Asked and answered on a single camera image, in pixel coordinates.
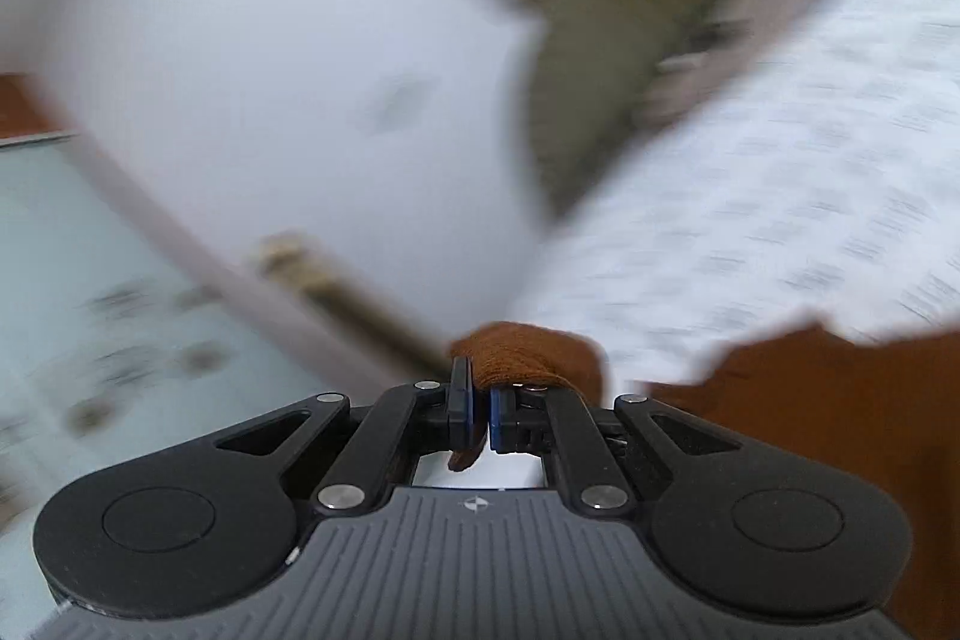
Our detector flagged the white printed blanket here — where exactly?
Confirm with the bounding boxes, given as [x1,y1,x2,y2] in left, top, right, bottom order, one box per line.
[514,0,960,386]

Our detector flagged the brown knit garment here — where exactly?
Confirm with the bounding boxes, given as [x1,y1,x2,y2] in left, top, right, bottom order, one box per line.
[448,319,960,640]

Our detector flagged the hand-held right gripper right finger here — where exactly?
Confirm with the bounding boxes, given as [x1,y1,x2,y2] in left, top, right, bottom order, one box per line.
[489,383,760,524]

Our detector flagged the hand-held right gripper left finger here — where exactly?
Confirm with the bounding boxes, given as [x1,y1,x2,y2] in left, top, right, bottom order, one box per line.
[202,355,481,522]

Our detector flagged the tan wooden bar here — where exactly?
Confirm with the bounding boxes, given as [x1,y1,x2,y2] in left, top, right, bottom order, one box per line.
[253,233,452,367]

